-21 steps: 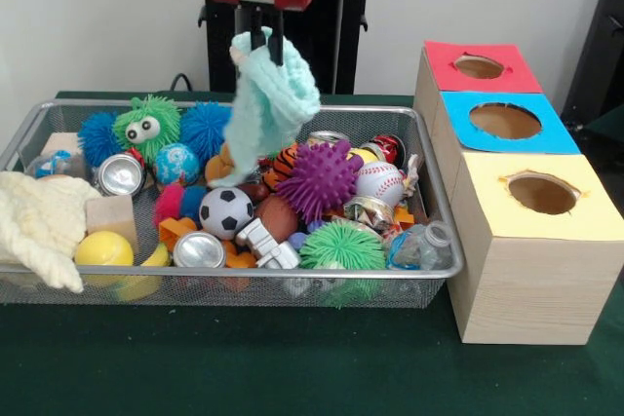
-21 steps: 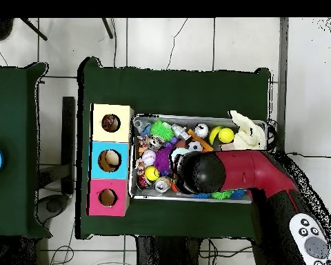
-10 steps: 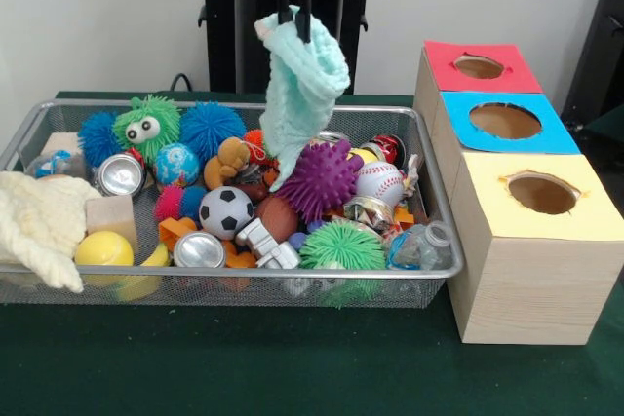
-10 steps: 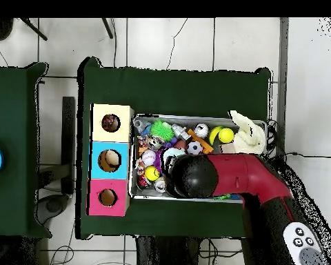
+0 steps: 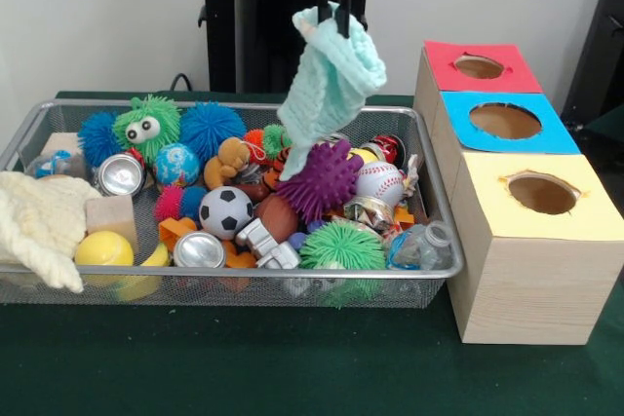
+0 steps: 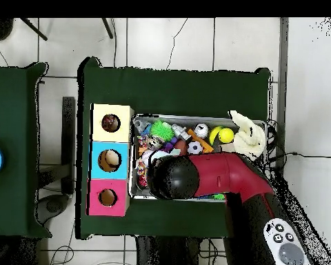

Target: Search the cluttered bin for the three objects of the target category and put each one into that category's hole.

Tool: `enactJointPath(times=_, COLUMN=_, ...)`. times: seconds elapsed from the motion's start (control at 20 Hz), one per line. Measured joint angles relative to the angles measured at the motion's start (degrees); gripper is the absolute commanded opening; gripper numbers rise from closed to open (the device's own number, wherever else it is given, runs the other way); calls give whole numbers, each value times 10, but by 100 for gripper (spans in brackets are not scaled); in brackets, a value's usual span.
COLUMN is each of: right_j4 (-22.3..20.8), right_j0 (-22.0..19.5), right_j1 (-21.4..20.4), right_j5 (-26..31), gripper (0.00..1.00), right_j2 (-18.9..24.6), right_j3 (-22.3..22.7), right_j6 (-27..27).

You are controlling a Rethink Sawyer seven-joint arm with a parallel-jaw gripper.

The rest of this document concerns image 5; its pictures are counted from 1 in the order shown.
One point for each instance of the mint green knitted cloth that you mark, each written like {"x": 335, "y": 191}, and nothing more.
{"x": 331, "y": 85}

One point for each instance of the clear shallow bin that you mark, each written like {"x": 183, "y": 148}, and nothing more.
{"x": 58, "y": 284}

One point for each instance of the large blue spiky ball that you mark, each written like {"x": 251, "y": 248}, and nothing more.
{"x": 212, "y": 129}

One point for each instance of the purple spiky ball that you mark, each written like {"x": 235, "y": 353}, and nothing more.
{"x": 320, "y": 182}

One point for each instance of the white baseball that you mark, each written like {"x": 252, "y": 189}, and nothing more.
{"x": 380, "y": 182}

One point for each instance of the green fuzzy monster toy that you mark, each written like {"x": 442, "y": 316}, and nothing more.
{"x": 146, "y": 129}

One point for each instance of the small soccer ball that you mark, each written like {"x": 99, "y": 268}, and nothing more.
{"x": 225, "y": 212}

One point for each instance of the green spiky ball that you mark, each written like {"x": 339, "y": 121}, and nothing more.
{"x": 341, "y": 245}

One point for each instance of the crushed plastic water bottle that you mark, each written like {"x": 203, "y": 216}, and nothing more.
{"x": 421, "y": 245}

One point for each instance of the orange plastic grid block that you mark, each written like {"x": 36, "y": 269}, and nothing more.
{"x": 175, "y": 231}

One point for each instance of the plain yellow ball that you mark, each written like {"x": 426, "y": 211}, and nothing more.
{"x": 104, "y": 248}

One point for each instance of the cream knitted cloth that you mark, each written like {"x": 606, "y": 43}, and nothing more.
{"x": 39, "y": 231}

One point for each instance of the dark green table cloth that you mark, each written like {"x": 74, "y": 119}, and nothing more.
{"x": 244, "y": 367}

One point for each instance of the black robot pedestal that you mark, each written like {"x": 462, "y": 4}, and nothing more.
{"x": 244, "y": 26}

